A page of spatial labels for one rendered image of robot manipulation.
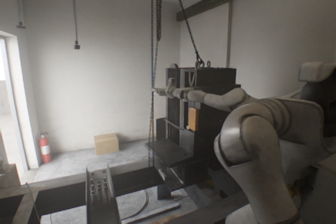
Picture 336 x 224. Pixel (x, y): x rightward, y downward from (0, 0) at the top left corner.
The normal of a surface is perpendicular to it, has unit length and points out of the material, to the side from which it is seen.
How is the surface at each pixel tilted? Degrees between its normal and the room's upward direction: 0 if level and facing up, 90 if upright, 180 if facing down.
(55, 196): 90
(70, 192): 90
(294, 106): 89
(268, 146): 61
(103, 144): 90
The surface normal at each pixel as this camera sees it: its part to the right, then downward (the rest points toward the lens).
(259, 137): 0.23, -0.44
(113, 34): 0.41, 0.18
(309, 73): -0.85, -0.03
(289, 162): -0.63, 0.39
